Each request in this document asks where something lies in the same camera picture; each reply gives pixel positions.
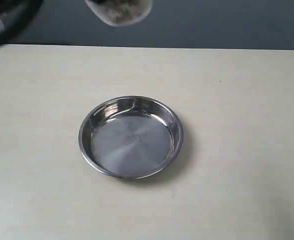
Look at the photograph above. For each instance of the round stainless steel tray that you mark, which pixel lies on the round stainless steel tray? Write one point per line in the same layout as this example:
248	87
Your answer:
130	137

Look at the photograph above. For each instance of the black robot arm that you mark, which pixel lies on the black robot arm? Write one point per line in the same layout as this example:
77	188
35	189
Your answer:
15	16

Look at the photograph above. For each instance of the clear plastic shaker bottle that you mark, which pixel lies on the clear plastic shaker bottle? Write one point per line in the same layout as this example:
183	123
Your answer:
118	13

